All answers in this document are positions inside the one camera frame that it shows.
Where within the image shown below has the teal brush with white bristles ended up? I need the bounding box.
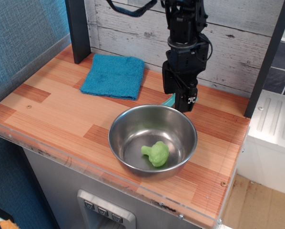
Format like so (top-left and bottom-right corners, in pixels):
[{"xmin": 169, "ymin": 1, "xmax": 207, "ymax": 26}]
[{"xmin": 162, "ymin": 93, "xmax": 198, "ymax": 107}]

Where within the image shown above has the clear acrylic table edge guard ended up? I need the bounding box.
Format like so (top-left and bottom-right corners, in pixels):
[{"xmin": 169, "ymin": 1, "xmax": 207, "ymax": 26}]
[{"xmin": 0, "ymin": 113, "xmax": 250, "ymax": 229}]

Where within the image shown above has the green toy broccoli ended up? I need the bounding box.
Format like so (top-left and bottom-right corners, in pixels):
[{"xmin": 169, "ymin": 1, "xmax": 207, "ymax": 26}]
[{"xmin": 141, "ymin": 141, "xmax": 169, "ymax": 167}]

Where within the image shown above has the dark left shelf post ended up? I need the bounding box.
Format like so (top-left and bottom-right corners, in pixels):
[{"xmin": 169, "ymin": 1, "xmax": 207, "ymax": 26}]
[{"xmin": 65, "ymin": 0, "xmax": 91, "ymax": 64}]

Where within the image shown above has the stainless steel bowl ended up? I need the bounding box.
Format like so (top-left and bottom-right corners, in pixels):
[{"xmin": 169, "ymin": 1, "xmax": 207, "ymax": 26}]
[{"xmin": 108, "ymin": 104, "xmax": 198, "ymax": 180}]

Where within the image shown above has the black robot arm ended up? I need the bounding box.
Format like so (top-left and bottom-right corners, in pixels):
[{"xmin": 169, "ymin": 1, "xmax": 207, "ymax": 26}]
[{"xmin": 161, "ymin": 0, "xmax": 213, "ymax": 113}]

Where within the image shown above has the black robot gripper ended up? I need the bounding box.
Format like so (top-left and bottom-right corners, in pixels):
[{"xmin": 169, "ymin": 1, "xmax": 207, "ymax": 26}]
[{"xmin": 162, "ymin": 33, "xmax": 209, "ymax": 113}]

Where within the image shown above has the silver button control panel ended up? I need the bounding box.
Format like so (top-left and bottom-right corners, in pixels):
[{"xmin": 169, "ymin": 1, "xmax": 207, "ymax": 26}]
[{"xmin": 77, "ymin": 189, "xmax": 136, "ymax": 229}]

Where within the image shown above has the dark right shelf post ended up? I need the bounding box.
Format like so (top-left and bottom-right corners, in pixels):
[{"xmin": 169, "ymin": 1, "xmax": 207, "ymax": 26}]
[{"xmin": 244, "ymin": 0, "xmax": 285, "ymax": 118}]

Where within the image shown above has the orange object at corner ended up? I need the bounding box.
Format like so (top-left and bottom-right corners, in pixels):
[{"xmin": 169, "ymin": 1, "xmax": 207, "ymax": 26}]
[{"xmin": 0, "ymin": 220, "xmax": 19, "ymax": 229}]

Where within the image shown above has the blue folded towel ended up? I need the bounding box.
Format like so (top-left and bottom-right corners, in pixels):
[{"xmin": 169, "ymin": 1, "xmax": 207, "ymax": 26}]
[{"xmin": 80, "ymin": 54, "xmax": 144, "ymax": 100}]

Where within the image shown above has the black braided cable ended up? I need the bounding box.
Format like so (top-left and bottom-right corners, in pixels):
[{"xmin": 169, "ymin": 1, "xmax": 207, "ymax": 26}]
[{"xmin": 105, "ymin": 0, "xmax": 158, "ymax": 18}]

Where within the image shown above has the white ribbed side unit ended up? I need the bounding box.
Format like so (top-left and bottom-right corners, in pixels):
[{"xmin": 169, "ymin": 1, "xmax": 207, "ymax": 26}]
[{"xmin": 237, "ymin": 90, "xmax": 285, "ymax": 193}]

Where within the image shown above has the dark shelf post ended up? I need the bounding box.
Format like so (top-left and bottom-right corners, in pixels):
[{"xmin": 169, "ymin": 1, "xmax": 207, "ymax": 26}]
[
  {"xmin": 65, "ymin": 0, "xmax": 91, "ymax": 64},
  {"xmin": 244, "ymin": 0, "xmax": 285, "ymax": 118}
]

